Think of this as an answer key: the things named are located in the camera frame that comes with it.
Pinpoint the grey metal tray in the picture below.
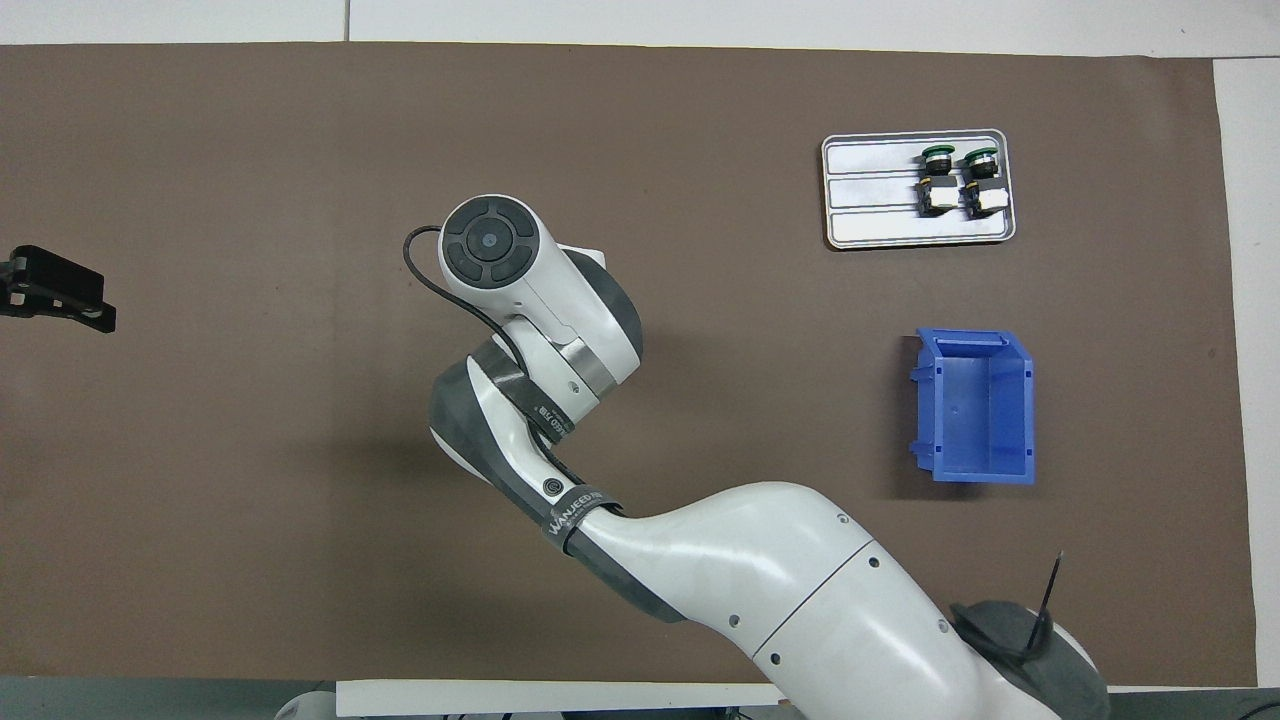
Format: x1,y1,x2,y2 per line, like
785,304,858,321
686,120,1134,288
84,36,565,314
821,129,1017,250

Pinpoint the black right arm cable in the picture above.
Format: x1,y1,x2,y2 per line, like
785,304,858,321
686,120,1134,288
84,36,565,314
403,225,531,366

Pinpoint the brown paper table mat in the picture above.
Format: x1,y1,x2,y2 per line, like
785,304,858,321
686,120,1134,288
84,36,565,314
0,42,1259,689

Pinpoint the blue plastic storage bin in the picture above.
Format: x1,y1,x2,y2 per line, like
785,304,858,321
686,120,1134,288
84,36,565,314
908,328,1037,486

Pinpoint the green push button switch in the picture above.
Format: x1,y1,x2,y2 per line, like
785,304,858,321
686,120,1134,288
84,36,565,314
917,145,958,217
960,147,1007,219

